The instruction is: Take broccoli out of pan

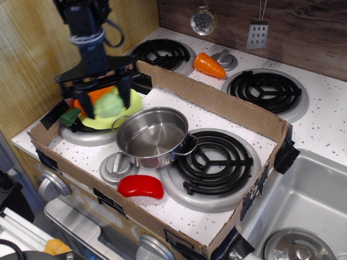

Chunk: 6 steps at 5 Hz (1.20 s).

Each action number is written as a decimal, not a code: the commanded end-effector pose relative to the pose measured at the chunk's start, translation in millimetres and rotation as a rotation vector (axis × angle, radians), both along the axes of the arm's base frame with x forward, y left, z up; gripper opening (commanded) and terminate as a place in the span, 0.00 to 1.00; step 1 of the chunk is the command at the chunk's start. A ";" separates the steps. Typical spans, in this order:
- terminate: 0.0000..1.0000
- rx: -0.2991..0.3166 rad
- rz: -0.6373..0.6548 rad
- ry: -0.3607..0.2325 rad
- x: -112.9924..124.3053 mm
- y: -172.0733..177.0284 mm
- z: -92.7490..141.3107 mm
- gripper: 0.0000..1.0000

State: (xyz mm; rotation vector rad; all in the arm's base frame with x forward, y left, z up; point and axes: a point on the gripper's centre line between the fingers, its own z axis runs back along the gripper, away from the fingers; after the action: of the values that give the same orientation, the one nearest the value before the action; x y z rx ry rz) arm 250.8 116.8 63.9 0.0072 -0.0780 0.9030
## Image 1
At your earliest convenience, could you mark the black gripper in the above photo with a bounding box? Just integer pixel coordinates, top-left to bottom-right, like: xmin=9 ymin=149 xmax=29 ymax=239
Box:
xmin=55 ymin=43 xmax=137 ymax=119

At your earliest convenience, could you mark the light green toy broccoli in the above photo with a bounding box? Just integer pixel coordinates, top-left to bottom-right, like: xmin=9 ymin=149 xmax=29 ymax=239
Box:
xmin=93 ymin=93 xmax=124 ymax=118

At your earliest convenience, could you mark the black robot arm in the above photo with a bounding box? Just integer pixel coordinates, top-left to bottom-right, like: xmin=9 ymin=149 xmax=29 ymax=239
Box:
xmin=54 ymin=1 xmax=139 ymax=119

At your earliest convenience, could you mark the stainless steel pan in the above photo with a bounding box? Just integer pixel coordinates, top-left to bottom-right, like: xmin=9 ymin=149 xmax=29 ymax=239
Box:
xmin=111 ymin=107 xmax=199 ymax=169

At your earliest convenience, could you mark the yellow-green cloth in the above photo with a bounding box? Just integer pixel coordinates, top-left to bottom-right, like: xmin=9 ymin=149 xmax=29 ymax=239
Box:
xmin=78 ymin=87 xmax=142 ymax=130

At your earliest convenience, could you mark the orange toy carrot with stem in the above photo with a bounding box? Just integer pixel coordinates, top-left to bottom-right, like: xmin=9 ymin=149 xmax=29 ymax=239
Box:
xmin=60 ymin=86 xmax=113 ymax=126

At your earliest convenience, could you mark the front left burner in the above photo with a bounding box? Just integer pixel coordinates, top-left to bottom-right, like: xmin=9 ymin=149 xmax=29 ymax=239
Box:
xmin=59 ymin=125 xmax=116 ymax=147

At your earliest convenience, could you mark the back left black burner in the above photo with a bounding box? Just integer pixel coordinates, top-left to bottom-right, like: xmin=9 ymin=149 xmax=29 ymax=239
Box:
xmin=126 ymin=39 xmax=196 ymax=76

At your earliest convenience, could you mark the black burner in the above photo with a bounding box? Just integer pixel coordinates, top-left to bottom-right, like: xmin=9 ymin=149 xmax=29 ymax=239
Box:
xmin=159 ymin=128 xmax=261 ymax=213
xmin=126 ymin=39 xmax=196 ymax=76
xmin=221 ymin=69 xmax=310 ymax=124

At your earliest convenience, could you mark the grey front stove knob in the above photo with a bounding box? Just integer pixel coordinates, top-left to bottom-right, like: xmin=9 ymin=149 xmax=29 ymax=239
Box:
xmin=99 ymin=152 xmax=139 ymax=185

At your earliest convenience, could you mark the grey stove knob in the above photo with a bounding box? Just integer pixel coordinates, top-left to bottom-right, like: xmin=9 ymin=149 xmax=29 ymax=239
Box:
xmin=211 ymin=50 xmax=238 ymax=72
xmin=99 ymin=152 xmax=139 ymax=185

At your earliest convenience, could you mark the orange toy carrot piece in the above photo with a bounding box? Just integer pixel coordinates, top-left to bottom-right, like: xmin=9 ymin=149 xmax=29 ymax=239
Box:
xmin=193 ymin=53 xmax=226 ymax=79

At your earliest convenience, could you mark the red toy sushi piece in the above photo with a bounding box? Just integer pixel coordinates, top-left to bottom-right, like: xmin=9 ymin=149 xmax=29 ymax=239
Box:
xmin=117 ymin=175 xmax=165 ymax=205

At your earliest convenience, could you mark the left oven knob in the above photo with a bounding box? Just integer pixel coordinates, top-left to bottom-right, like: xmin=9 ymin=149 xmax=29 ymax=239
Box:
xmin=38 ymin=170 xmax=72 ymax=202

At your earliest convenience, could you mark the oven knob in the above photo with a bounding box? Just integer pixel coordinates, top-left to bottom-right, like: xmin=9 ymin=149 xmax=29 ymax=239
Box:
xmin=38 ymin=170 xmax=72 ymax=202
xmin=136 ymin=234 xmax=175 ymax=260

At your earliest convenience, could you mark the hanging metal strainer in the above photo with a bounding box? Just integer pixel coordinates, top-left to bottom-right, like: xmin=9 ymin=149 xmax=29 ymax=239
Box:
xmin=190 ymin=1 xmax=217 ymax=36

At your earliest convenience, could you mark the grey back stove knob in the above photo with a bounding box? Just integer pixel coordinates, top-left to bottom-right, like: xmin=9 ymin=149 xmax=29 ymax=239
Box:
xmin=211 ymin=50 xmax=238 ymax=72

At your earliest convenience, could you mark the front right black burner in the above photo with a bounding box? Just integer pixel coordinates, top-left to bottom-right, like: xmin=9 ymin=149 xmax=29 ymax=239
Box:
xmin=159 ymin=128 xmax=261 ymax=213

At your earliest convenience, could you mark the hanging metal spatula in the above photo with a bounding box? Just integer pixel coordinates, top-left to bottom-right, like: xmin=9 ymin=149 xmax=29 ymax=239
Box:
xmin=246 ymin=1 xmax=269 ymax=50

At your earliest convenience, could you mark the right oven knob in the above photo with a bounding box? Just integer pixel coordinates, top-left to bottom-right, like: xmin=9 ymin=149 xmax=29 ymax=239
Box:
xmin=136 ymin=234 xmax=175 ymax=260

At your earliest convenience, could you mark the yellow sponge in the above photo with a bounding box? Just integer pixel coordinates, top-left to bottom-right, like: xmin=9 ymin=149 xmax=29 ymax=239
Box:
xmin=43 ymin=239 xmax=71 ymax=256

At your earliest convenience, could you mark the cardboard fence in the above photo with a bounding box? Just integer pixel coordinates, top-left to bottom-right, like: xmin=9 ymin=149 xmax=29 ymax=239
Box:
xmin=29 ymin=61 xmax=299 ymax=259

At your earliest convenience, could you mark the back right black burner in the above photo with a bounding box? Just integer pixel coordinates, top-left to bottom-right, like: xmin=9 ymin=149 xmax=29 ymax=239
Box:
xmin=221 ymin=69 xmax=310 ymax=124

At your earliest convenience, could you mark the stainless steel sink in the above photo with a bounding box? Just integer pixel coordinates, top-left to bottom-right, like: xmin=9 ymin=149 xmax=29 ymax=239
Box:
xmin=241 ymin=150 xmax=346 ymax=259

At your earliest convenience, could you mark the sink drain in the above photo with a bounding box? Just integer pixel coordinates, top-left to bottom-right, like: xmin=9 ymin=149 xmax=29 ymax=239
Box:
xmin=262 ymin=227 xmax=338 ymax=260

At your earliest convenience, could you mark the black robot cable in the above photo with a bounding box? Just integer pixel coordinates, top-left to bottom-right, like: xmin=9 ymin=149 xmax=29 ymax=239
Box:
xmin=102 ymin=19 xmax=126 ymax=49

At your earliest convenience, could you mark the oven door handle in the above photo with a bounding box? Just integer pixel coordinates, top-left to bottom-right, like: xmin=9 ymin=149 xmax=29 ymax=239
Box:
xmin=44 ymin=199 xmax=122 ymax=259

